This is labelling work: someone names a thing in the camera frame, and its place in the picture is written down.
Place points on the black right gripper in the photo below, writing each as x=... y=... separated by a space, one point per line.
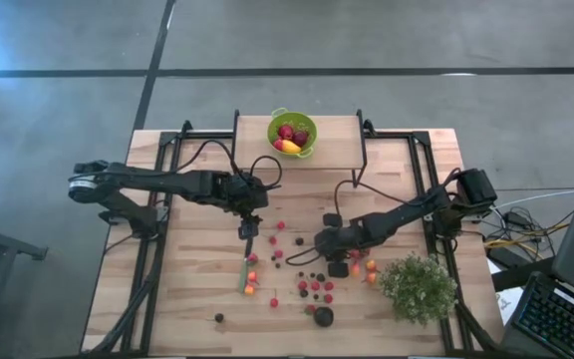
x=337 y=242

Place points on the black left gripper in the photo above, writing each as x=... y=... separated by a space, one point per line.
x=244 y=192

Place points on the red toy raspberry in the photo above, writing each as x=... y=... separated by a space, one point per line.
x=278 y=253
x=302 y=285
x=356 y=255
x=328 y=286
x=328 y=298

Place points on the toy strawberry green leaves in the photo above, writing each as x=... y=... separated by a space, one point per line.
x=252 y=258
x=310 y=309
x=278 y=144
x=366 y=253

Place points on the toy blackberry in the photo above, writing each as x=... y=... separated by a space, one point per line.
x=299 y=241

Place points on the yellow toy mango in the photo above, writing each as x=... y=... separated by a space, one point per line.
x=291 y=147

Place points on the crimson toy plum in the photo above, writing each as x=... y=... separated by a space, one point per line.
x=286 y=132

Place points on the dark red toy apple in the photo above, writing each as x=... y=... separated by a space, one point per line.
x=300 y=138

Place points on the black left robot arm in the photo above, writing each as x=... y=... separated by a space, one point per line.
x=157 y=182

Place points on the dark round toy fruit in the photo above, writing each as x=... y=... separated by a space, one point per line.
x=218 y=317

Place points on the green colander bowl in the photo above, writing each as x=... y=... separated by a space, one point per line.
x=274 y=127

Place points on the dark toy avocado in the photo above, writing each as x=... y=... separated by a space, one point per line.
x=323 y=316

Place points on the wooden riser shelf black legs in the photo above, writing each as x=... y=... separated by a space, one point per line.
x=337 y=149

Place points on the potted plant white flowers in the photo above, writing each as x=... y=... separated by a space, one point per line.
x=419 y=289

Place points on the yellow orange toy peach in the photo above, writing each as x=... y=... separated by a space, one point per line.
x=249 y=289

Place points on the black power brick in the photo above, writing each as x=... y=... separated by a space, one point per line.
x=503 y=256

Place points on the black power adapter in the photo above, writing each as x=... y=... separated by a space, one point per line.
x=516 y=218

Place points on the white paper sheet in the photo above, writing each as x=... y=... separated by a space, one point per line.
x=508 y=299

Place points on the backlit black keyboard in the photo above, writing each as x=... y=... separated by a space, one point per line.
x=556 y=319

